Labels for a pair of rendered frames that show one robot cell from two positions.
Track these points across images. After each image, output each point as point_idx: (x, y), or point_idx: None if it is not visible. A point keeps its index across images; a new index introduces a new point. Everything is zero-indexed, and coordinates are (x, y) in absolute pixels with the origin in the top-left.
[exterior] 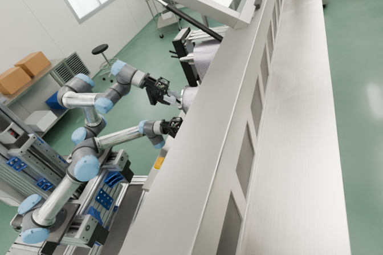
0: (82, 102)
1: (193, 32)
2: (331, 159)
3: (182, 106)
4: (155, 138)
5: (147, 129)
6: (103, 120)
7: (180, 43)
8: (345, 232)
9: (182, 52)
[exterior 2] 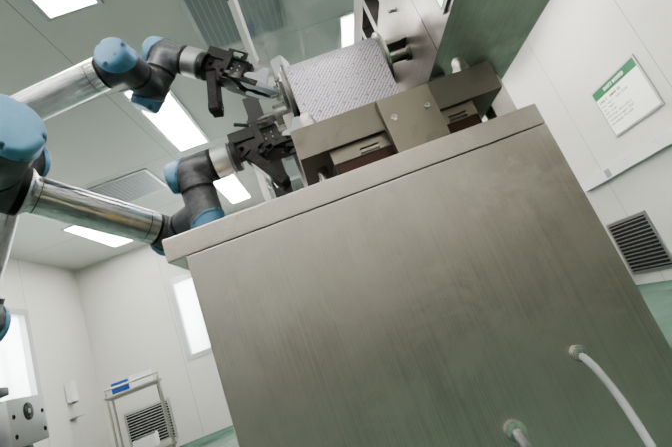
0: (50, 79)
1: (278, 89)
2: None
3: (284, 71)
4: (207, 190)
5: (193, 156)
6: (4, 313)
7: (258, 99)
8: None
9: (260, 114)
